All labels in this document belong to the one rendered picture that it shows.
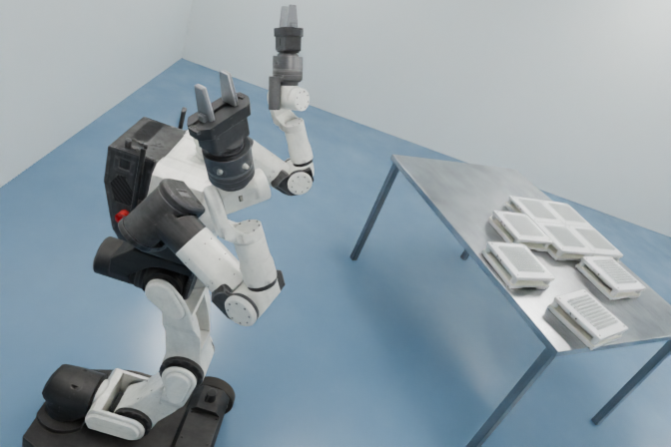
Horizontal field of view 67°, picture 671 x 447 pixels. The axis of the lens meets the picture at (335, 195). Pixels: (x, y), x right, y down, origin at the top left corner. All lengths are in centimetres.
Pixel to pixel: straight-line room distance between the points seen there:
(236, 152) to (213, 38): 484
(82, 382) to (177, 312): 61
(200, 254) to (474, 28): 466
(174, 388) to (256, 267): 81
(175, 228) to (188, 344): 63
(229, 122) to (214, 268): 38
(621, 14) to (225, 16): 391
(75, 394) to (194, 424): 45
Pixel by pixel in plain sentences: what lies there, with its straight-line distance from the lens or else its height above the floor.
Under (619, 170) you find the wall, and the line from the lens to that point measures 648.
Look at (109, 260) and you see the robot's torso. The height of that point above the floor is 97.
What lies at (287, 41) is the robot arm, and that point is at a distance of 149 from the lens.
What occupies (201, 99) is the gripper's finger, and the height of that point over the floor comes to 169.
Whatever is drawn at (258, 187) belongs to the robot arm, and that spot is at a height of 151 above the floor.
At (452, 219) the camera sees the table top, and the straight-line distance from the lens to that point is 274.
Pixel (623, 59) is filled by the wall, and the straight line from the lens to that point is 599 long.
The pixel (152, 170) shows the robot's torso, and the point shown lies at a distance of 127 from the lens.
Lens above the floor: 203
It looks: 29 degrees down
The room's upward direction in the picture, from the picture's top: 22 degrees clockwise
